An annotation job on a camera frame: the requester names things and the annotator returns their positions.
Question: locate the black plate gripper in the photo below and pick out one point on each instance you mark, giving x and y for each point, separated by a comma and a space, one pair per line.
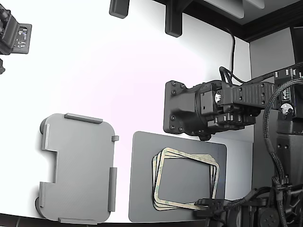
180, 108

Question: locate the beige 3M adhesive frame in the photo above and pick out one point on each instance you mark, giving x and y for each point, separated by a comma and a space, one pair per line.
189, 158
170, 205
170, 208

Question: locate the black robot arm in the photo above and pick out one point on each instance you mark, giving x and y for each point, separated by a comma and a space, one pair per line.
251, 94

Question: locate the light gray box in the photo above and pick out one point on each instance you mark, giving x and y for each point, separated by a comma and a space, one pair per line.
80, 165

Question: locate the dark gray textured mat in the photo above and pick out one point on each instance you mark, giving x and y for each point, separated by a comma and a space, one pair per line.
142, 165

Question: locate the white partition panel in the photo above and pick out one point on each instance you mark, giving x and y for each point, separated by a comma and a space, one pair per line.
265, 59

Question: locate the black screen panel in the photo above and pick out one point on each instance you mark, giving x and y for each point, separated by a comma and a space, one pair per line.
298, 45

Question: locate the small black clamp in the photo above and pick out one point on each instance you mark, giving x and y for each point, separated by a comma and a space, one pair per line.
2, 67

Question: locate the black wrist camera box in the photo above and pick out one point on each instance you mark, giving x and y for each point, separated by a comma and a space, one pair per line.
206, 101

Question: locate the long dark gray bracket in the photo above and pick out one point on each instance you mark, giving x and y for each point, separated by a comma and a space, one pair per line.
174, 21

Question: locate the black shelf frame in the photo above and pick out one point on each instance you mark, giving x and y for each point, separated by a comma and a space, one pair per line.
246, 33

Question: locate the short dark gray bracket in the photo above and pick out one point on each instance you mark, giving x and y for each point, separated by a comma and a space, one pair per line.
118, 8

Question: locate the camera circuit board holder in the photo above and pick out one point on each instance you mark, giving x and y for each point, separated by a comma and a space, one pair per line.
23, 37

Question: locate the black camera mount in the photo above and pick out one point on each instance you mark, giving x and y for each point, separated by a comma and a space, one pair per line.
9, 35

